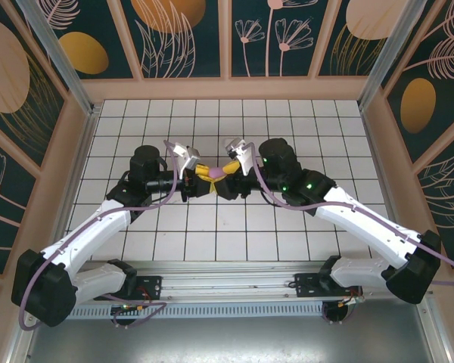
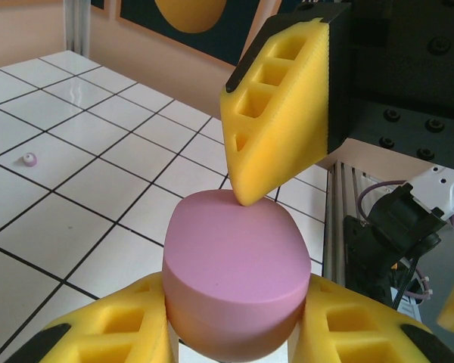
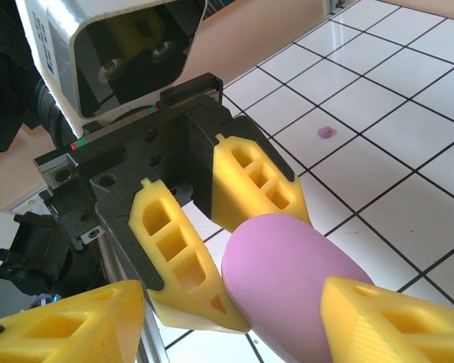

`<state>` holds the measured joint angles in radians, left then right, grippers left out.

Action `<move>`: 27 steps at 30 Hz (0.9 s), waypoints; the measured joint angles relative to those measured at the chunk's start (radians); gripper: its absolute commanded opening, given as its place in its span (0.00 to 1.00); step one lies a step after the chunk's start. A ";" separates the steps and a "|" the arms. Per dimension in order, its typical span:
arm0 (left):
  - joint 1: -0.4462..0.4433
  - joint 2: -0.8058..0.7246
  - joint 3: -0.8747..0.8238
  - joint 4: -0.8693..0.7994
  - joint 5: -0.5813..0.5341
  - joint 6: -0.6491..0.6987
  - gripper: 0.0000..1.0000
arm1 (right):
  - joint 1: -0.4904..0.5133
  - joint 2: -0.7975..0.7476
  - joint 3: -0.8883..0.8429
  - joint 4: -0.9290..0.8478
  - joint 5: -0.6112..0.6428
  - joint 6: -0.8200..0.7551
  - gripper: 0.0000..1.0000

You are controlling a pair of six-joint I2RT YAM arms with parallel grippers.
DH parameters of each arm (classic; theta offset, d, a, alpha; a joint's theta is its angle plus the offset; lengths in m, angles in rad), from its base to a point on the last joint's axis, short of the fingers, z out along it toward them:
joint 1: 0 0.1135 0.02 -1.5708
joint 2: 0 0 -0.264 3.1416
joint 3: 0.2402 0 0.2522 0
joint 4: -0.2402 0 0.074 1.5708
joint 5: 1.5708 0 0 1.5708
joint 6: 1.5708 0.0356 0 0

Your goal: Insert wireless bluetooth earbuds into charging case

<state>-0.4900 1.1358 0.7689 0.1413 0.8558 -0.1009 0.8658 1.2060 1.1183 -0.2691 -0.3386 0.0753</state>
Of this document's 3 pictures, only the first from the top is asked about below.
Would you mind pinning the aluminium side rail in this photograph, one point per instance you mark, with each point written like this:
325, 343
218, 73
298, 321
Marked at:
383, 181
72, 181

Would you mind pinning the purple earbud charging case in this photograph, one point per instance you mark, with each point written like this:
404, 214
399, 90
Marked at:
216, 172

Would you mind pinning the aluminium frame post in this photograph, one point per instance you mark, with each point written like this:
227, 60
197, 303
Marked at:
60, 60
386, 53

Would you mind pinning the grey sheet metal panel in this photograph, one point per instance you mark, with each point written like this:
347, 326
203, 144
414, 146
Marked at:
231, 340

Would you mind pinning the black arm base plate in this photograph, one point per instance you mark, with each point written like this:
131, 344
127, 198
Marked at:
153, 287
304, 285

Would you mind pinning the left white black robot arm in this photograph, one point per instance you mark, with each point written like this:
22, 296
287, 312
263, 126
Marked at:
91, 234

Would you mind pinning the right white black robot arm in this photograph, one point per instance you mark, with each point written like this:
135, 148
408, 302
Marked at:
363, 219

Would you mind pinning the aluminium mounting rail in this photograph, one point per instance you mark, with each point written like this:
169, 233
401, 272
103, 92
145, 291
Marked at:
219, 281

